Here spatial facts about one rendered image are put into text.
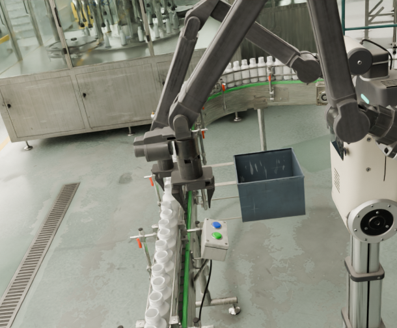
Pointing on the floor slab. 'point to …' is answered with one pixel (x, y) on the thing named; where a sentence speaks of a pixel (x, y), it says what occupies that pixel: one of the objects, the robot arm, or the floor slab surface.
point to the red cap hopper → (387, 15)
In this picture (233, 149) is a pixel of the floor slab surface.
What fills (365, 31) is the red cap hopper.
